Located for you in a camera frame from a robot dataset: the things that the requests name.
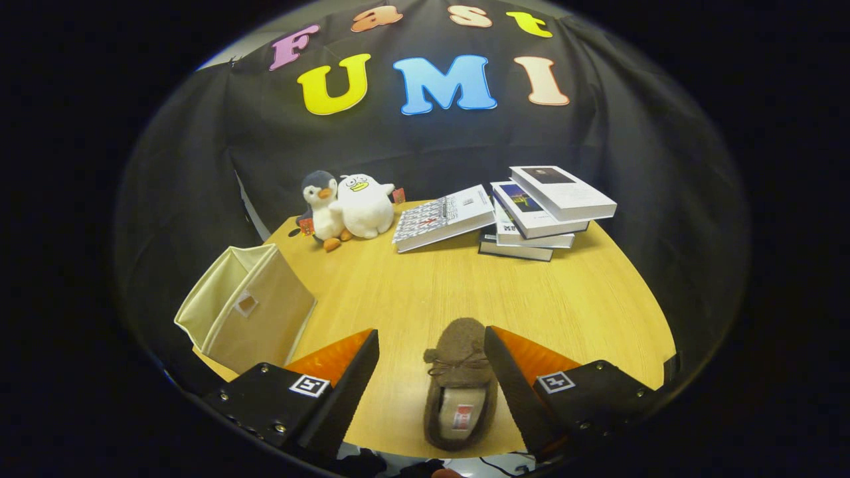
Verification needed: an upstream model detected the patterned cover book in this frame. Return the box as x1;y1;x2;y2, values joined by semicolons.
391;185;496;254

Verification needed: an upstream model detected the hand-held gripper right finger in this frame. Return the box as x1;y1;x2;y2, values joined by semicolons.
483;325;661;464

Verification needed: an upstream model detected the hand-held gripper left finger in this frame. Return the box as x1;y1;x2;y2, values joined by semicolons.
203;329;381;464

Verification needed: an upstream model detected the grey white penguin plush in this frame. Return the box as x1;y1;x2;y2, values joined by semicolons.
296;171;353;253

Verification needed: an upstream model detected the beige fabric storage box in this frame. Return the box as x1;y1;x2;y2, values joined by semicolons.
174;244;318;375

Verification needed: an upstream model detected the white book dark cover picture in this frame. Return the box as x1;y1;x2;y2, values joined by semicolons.
509;165;618;222

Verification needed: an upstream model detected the white duck plush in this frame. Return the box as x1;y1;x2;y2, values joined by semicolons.
329;173;406;240

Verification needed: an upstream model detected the brown fuzzy shoe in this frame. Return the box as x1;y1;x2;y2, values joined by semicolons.
423;317;499;453

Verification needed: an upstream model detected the white paperback book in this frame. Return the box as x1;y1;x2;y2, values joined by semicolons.
494;199;576;250

